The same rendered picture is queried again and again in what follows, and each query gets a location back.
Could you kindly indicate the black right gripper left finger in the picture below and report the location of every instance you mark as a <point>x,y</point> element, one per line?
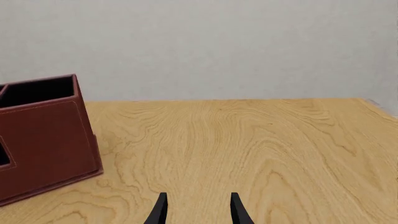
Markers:
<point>159,212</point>

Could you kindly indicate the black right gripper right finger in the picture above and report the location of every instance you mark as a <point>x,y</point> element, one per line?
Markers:
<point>238,212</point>

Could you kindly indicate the red-brown desk caddy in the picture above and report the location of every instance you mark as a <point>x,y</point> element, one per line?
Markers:
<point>46,140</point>

